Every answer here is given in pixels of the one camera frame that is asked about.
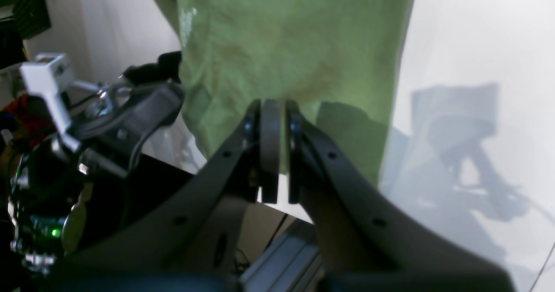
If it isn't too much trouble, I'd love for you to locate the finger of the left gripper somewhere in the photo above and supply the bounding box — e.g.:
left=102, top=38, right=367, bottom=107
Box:
left=124, top=52, right=182, bottom=84

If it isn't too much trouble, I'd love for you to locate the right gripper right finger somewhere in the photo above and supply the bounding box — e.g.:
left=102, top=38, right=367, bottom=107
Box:
left=285, top=101, right=515, bottom=292

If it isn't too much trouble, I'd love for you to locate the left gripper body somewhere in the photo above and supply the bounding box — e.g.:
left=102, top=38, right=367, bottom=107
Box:
left=69, top=81, right=185, bottom=178

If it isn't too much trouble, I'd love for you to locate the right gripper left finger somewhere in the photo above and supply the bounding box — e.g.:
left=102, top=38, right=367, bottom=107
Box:
left=48, top=99, right=280, bottom=292

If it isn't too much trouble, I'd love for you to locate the green t-shirt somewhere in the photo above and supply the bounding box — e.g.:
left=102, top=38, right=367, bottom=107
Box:
left=154, top=0, right=414, bottom=186

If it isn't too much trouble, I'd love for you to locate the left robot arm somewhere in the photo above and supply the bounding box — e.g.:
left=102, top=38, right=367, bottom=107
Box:
left=1, top=50, right=192, bottom=292

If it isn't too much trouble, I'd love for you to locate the grey metal table-side rail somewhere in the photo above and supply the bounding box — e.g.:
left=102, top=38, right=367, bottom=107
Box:
left=240, top=220, right=324, bottom=292

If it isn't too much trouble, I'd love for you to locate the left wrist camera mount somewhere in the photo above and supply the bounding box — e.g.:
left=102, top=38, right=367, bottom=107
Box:
left=20, top=53, right=131, bottom=152

